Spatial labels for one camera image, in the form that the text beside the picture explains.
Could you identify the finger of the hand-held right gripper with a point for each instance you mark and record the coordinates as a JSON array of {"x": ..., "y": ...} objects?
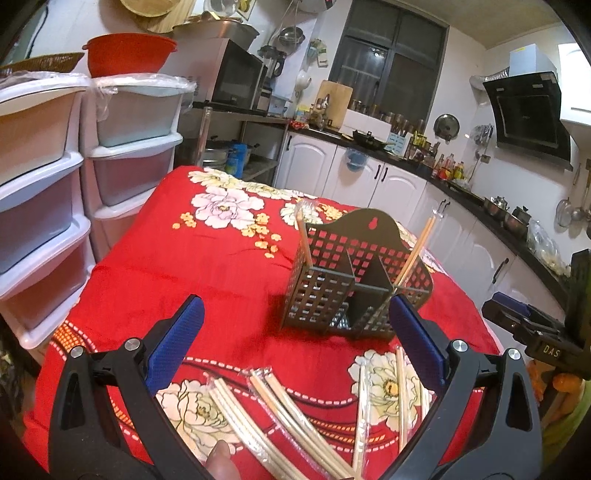
[{"x": 503, "y": 316}]

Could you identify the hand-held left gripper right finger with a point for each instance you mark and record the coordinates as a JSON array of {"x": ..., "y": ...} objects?
[{"x": 418, "y": 341}]

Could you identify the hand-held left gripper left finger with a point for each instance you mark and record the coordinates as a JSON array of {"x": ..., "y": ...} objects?
[{"x": 181, "y": 330}]

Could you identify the wooden chopstick pair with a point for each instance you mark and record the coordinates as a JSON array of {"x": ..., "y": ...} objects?
[
  {"x": 286, "y": 422},
  {"x": 304, "y": 410},
  {"x": 235, "y": 420},
  {"x": 401, "y": 397},
  {"x": 304, "y": 240},
  {"x": 361, "y": 415},
  {"x": 418, "y": 249}
]

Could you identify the black lattice utensil holder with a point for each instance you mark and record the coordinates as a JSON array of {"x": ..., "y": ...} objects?
[{"x": 323, "y": 281}]

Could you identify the person's left hand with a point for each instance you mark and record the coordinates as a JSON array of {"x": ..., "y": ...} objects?
[{"x": 224, "y": 461}]

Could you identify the red floral blanket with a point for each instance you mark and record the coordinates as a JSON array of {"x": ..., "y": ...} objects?
[{"x": 184, "y": 267}]

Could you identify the hanging strainer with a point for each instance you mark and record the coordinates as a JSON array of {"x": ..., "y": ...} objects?
[{"x": 564, "y": 213}]

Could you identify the steel pots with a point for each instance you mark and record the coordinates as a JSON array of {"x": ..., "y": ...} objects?
[{"x": 505, "y": 214}]

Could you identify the orange and green garment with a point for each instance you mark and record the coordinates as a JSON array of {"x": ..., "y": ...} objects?
[{"x": 568, "y": 415}]

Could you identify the white kitchen cabinets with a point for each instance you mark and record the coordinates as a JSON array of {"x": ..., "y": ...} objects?
[{"x": 401, "y": 189}]

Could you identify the row of sauce bottles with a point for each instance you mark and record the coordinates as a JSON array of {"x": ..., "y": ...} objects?
[{"x": 448, "y": 168}]

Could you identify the white plastic drawer unit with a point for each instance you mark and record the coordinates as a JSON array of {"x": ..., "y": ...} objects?
[
  {"x": 32, "y": 194},
  {"x": 129, "y": 170}
]

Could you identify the blue plastic container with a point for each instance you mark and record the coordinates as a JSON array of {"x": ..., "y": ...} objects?
[{"x": 238, "y": 159}]

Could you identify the blue plastic bag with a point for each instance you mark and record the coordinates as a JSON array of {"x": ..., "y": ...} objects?
[{"x": 355, "y": 159}]

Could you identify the clear plastic tube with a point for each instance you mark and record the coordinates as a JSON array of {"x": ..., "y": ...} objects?
[{"x": 207, "y": 138}]

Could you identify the black range hood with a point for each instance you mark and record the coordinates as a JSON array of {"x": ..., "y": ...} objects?
[{"x": 526, "y": 115}]

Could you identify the hanging pan lid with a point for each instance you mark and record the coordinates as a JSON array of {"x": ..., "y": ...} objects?
[{"x": 447, "y": 127}]

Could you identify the black wok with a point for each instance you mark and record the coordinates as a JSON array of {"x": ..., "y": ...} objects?
[{"x": 369, "y": 141}]

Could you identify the metal kitchen shelf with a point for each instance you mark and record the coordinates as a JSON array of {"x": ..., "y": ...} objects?
[{"x": 258, "y": 122}]

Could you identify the white box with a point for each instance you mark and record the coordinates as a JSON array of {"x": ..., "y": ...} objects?
[{"x": 369, "y": 122}]

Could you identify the wooden cutting board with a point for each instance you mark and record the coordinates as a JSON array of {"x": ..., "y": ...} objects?
[{"x": 337, "y": 104}]

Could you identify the white microwave oven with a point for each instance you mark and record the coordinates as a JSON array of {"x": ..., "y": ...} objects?
[{"x": 235, "y": 78}]

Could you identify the dark framed window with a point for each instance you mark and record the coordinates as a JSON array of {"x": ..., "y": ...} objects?
[{"x": 388, "y": 69}]

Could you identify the red plastic basin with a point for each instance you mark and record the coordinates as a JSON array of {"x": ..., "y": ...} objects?
[{"x": 129, "y": 57}]

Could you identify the black blender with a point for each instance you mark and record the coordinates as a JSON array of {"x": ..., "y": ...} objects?
[{"x": 272, "y": 64}]

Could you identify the woven basket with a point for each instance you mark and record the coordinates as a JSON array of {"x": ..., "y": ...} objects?
[{"x": 41, "y": 62}]

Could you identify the large steel basin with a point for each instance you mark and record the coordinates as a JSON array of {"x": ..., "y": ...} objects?
[{"x": 217, "y": 30}]

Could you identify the hanging steel pot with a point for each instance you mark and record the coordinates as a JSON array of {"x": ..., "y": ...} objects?
[{"x": 292, "y": 37}]

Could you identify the round bamboo board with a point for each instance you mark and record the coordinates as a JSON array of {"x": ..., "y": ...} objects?
[{"x": 147, "y": 5}]

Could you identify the white water heater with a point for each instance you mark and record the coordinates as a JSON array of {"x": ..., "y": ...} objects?
[{"x": 316, "y": 5}]

